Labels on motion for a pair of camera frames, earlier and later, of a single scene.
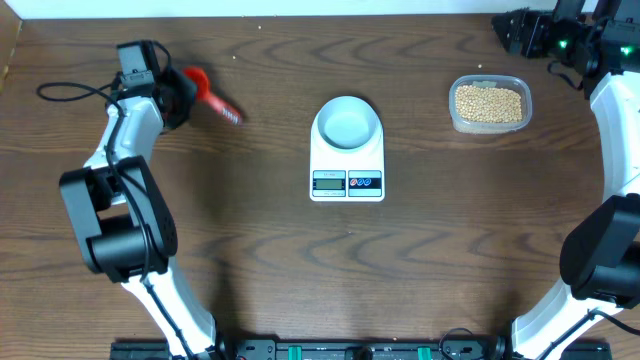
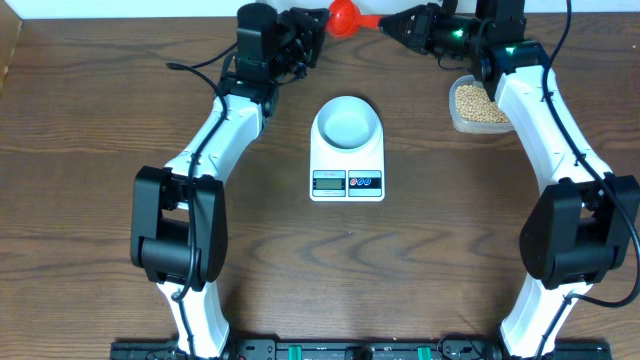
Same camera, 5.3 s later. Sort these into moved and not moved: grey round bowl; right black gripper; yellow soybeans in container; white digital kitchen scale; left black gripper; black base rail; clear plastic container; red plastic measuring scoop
Moved: red plastic measuring scoop; right black gripper; left black gripper
Not moved: clear plastic container; white digital kitchen scale; yellow soybeans in container; grey round bowl; black base rail
